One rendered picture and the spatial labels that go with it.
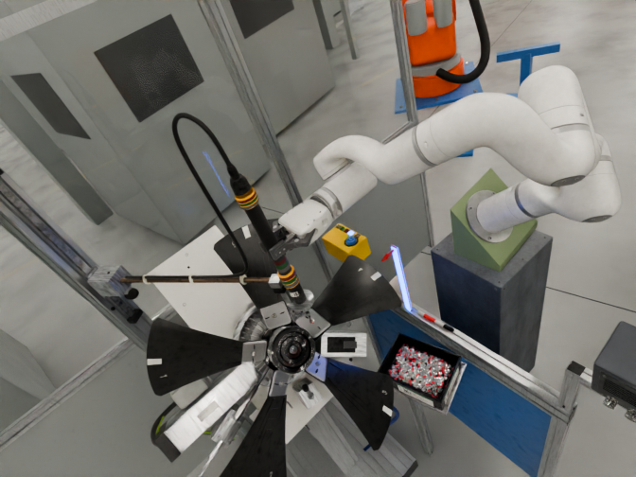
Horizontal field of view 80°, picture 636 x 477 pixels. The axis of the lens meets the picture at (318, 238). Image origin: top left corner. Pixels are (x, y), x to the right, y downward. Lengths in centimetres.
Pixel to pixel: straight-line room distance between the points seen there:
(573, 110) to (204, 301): 106
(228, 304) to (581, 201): 103
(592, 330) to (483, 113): 192
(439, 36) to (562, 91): 384
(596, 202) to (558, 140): 41
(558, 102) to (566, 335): 178
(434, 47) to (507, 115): 396
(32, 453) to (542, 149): 192
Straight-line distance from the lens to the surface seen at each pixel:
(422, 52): 467
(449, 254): 152
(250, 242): 106
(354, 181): 93
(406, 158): 78
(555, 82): 83
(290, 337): 101
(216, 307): 127
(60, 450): 200
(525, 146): 76
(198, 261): 128
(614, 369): 95
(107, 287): 131
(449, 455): 213
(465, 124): 71
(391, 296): 114
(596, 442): 222
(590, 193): 115
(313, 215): 88
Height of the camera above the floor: 203
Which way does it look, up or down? 40 degrees down
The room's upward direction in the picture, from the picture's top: 22 degrees counter-clockwise
